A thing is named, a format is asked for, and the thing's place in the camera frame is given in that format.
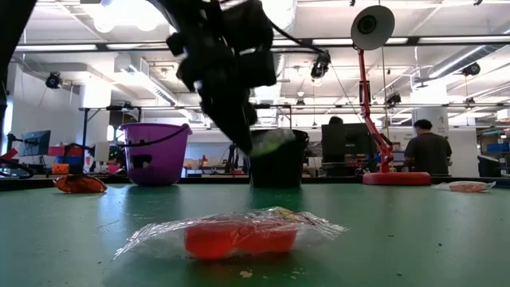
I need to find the small computer monitor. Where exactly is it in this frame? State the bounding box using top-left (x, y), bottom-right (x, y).
top-left (18, 129), bottom-right (52, 157)

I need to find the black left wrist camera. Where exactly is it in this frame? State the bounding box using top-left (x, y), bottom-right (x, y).
top-left (237, 48), bottom-right (278, 88)

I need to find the red storage bin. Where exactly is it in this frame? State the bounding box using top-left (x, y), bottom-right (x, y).
top-left (47, 145), bottom-right (84, 157)

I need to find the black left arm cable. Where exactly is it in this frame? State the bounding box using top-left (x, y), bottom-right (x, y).
top-left (267, 18), bottom-right (330, 55)

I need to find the clear-wrapped orange jelly candy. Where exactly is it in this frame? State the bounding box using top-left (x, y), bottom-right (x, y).
top-left (433, 180), bottom-right (497, 194)
top-left (113, 206), bottom-right (348, 262)

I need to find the white round column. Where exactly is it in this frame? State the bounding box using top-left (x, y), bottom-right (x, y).
top-left (412, 106), bottom-right (450, 140)

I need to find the black office chair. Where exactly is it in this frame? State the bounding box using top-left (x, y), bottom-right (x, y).
top-left (477, 154), bottom-right (501, 179)

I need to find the black plastic bucket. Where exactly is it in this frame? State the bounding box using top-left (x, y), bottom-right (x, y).
top-left (246, 129), bottom-right (311, 189)

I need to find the black background frame stand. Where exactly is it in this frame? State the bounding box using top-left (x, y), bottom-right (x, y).
top-left (79, 104), bottom-right (143, 176)

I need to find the red desk lamp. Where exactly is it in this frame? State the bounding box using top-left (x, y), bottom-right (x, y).
top-left (350, 4), bottom-right (433, 186)

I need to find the orange wrapped candy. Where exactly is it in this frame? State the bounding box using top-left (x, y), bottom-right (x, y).
top-left (53, 174), bottom-right (108, 195)

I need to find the clear-wrapped green jelly candy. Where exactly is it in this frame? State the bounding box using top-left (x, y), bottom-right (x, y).
top-left (249, 128), bottom-right (296, 159)

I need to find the large black monitor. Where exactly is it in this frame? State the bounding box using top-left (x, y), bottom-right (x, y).
top-left (321, 122), bottom-right (378, 156)

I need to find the purple face-printed plastic bucket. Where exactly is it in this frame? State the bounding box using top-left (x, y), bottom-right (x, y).
top-left (119, 122), bottom-right (193, 187)

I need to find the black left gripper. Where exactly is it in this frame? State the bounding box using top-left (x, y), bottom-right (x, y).
top-left (155, 0), bottom-right (276, 155)

